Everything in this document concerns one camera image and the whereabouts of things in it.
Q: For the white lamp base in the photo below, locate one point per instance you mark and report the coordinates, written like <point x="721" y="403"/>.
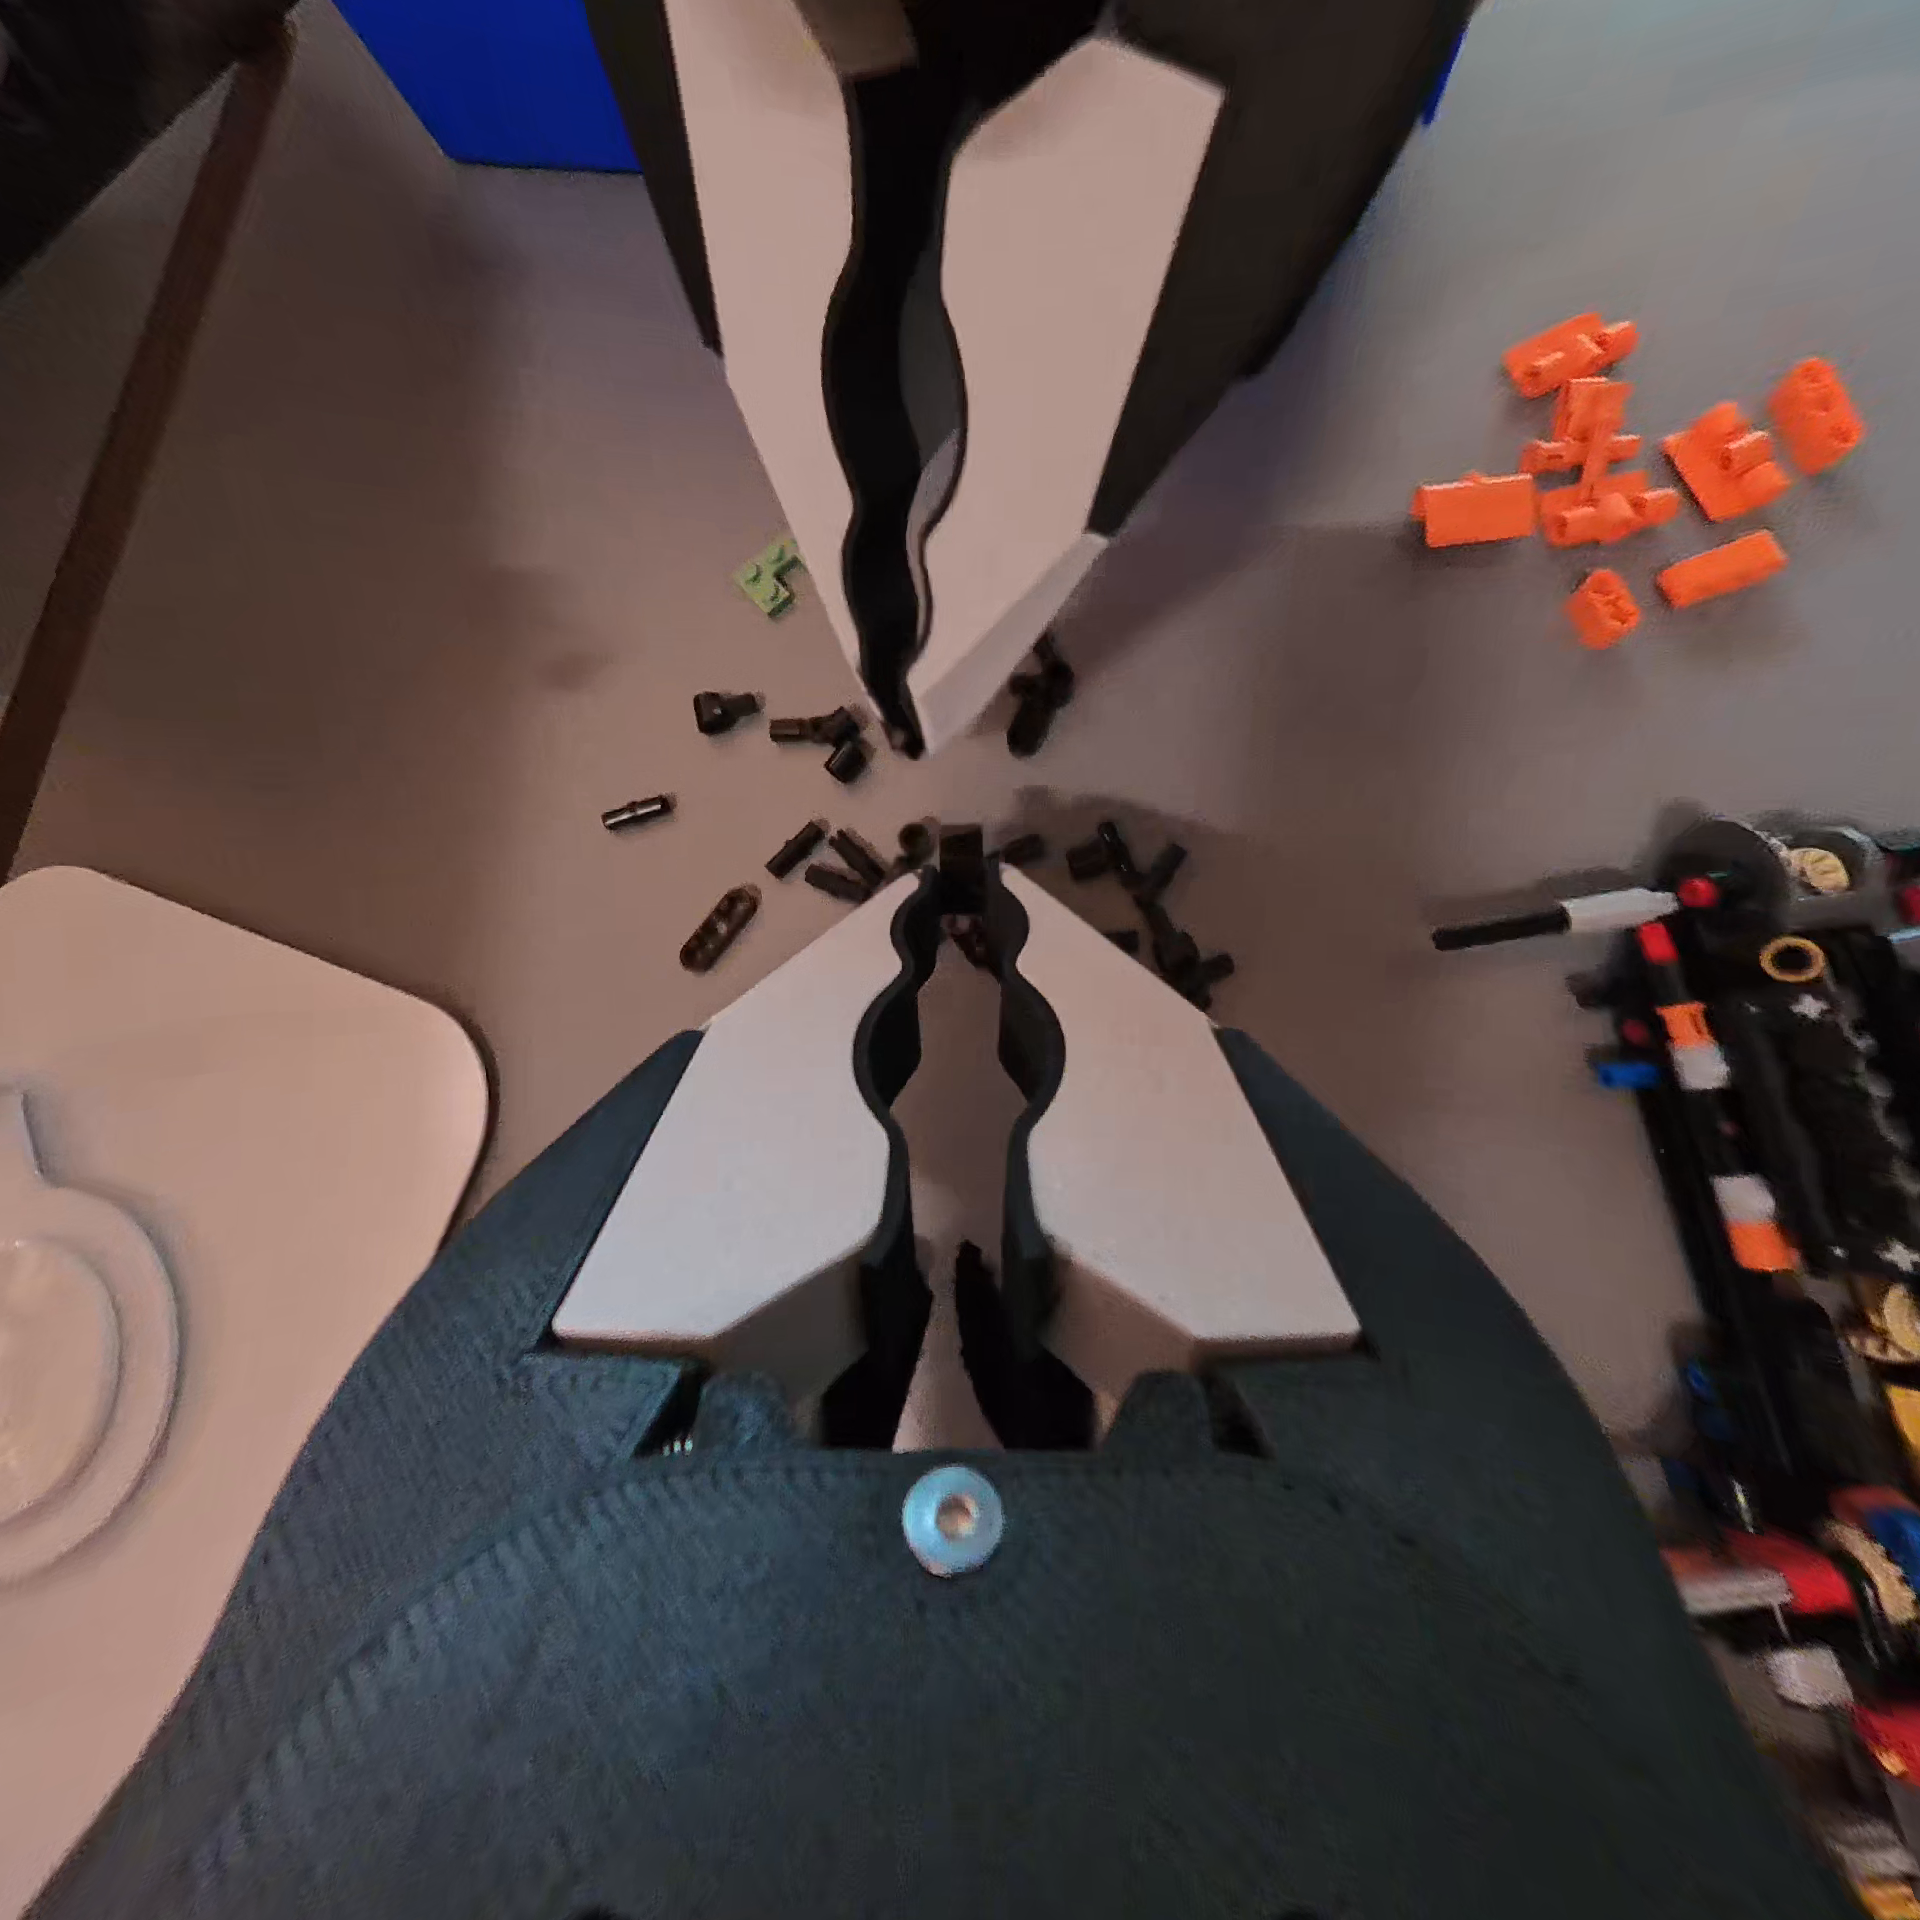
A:
<point x="225" y="1126"/>

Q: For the pile of orange lego pieces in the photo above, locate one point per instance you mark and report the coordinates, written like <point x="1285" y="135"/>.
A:
<point x="1725" y="458"/>

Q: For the blue plastic bin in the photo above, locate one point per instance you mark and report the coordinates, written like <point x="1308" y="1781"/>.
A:
<point x="480" y="77"/>

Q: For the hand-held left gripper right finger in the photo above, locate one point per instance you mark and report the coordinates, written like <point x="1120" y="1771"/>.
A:
<point x="1184" y="1201"/>

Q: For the green lego plate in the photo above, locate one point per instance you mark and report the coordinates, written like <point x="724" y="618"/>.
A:
<point x="769" y="581"/>

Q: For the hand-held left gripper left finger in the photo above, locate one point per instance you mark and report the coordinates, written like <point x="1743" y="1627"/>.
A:
<point x="734" y="1184"/>

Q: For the black lego pin connector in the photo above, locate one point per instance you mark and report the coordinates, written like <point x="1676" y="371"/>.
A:
<point x="961" y="862"/>

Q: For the pile of black lego pins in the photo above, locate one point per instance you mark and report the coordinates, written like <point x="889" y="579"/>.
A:
<point x="839" y="879"/>

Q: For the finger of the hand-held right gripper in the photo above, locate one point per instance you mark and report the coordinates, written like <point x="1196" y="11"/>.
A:
<point x="765" y="225"/>
<point x="1065" y="301"/>

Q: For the partly built lego model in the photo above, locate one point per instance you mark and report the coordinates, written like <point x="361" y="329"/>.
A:
<point x="1786" y="1201"/>

